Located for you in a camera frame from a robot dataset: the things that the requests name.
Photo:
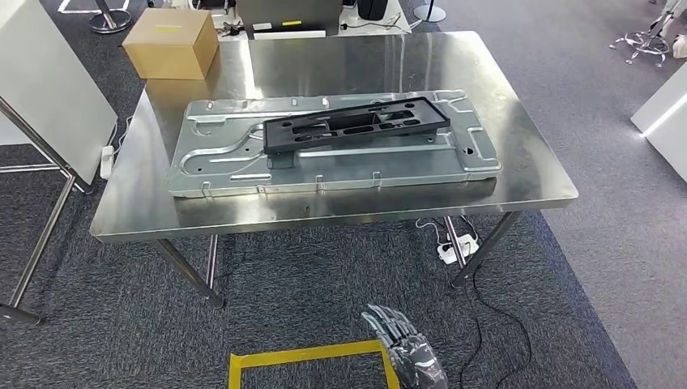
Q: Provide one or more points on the chrome round-base stand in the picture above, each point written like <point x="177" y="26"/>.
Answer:
<point x="110" y="21"/>

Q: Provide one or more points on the white cabinet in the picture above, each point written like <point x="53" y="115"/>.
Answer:
<point x="665" y="123"/>

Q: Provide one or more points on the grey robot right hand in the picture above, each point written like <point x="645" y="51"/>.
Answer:
<point x="413" y="359"/>

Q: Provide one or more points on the yellow floor tape square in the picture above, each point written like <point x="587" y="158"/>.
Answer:
<point x="306" y="354"/>

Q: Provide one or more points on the brown cardboard box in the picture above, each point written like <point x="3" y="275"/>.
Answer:
<point x="166" y="48"/>

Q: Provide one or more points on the black cylinder speaker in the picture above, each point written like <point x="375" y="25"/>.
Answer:
<point x="372" y="8"/>

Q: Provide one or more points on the black plastic plate bracket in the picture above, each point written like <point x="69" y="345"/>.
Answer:
<point x="276" y="137"/>

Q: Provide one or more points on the stainless steel workbench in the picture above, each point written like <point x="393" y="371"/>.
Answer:
<point x="349" y="59"/>

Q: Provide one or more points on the white desk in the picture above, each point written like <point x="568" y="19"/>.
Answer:
<point x="384" y="27"/>

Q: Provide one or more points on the steel frame table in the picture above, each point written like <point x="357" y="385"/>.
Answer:
<point x="42" y="241"/>

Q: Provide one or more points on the grey laptop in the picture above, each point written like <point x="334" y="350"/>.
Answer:
<point x="290" y="13"/>

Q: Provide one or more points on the chrome chair base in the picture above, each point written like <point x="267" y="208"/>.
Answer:
<point x="641" y="43"/>

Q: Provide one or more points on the bunch of keys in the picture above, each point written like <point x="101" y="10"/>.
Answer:
<point x="232" y="28"/>

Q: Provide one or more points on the white power strip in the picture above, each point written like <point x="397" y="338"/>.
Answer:
<point x="107" y="161"/>
<point x="456" y="251"/>

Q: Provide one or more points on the grey round-base stand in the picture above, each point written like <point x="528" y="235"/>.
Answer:
<point x="429" y="13"/>

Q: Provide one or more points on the large stamped metal panel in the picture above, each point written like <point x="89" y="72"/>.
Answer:
<point x="375" y="161"/>

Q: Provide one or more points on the white board panel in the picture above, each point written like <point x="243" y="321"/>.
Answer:
<point x="48" y="80"/>

